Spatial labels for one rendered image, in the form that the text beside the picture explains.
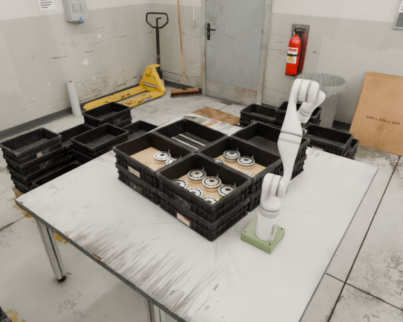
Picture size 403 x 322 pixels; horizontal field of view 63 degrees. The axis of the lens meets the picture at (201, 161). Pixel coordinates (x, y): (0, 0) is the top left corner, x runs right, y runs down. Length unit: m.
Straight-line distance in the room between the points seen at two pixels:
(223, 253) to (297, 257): 0.34
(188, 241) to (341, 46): 3.35
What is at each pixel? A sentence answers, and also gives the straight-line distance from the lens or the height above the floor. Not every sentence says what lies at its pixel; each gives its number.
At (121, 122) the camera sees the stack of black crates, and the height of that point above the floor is 0.48.
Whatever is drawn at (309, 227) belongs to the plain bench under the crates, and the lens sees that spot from 1.78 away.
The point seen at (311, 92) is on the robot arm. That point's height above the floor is 1.40.
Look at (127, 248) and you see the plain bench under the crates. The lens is 1.63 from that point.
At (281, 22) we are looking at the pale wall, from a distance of 4.64.
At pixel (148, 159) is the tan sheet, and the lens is 2.01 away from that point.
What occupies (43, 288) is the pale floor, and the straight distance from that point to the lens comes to 2.56.
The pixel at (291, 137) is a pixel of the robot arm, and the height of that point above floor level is 1.23.
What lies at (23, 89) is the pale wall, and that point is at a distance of 4.74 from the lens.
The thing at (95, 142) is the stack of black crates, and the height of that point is 0.49.
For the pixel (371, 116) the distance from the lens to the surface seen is 4.28.
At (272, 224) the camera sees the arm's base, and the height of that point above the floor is 0.84.
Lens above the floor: 1.84
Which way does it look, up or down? 31 degrees down
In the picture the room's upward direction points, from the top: straight up
